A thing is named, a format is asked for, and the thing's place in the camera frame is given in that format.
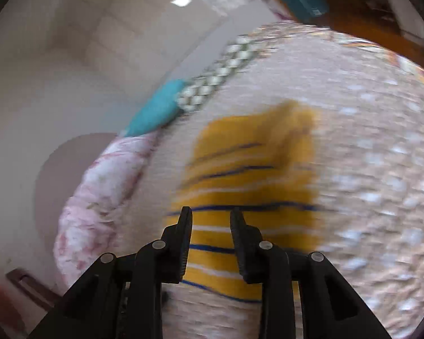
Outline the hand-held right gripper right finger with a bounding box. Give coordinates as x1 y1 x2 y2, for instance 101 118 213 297
230 207 393 339

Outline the bed with patterned quilt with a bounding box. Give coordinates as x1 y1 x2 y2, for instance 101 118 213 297
116 21 424 339

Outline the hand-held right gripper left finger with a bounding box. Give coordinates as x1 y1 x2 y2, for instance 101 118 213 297
28 206 193 339

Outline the white wardrobe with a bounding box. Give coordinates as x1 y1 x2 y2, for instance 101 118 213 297
49 0 283 107

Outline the yellow striped knit sweater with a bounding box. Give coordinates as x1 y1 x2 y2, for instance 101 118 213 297
166 101 322 304

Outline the wooden door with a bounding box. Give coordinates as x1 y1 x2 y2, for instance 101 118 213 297
254 0 424 68

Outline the pink floral quilt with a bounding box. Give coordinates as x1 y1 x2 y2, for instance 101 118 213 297
53 131 163 290

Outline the dark wooden chair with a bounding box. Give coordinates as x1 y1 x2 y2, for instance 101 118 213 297
5 268 62 311

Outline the olive patterned bolster pillow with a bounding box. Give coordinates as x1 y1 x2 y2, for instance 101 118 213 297
177 35 265 114

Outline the turquoise pillow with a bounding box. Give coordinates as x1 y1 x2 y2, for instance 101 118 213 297
119 79 188 138

